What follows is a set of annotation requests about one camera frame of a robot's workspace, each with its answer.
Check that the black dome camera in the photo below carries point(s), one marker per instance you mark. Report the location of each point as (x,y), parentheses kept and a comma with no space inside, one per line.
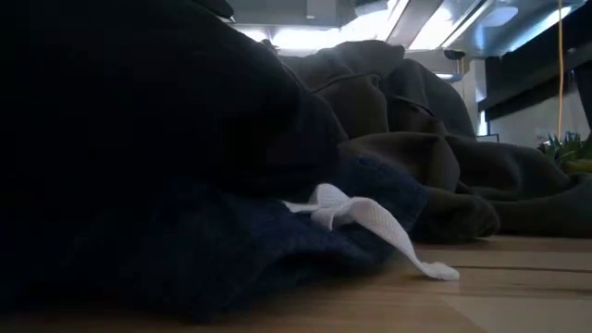
(453,54)

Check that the dark olive-brown garment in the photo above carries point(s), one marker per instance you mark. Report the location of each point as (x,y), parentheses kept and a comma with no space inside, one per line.
(361,106)

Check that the white textured cloth strip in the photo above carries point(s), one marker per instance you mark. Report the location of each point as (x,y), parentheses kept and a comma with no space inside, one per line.
(370,217)

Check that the black horizontal frame bar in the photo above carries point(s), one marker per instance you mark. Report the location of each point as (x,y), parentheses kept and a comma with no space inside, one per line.
(522,78)

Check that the black garment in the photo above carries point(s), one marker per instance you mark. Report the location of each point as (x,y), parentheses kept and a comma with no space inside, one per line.
(162,102)

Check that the navy blue garment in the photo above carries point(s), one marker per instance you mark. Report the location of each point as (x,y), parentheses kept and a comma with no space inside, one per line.
(222,250)

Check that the dark grey garment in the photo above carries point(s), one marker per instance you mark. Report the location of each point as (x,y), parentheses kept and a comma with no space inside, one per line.
(509,171)

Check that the aluminium frame beam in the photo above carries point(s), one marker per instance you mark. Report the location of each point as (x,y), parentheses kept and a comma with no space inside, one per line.
(411,23)

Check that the green plant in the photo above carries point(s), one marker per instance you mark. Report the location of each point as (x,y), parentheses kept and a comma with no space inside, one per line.
(566,150)

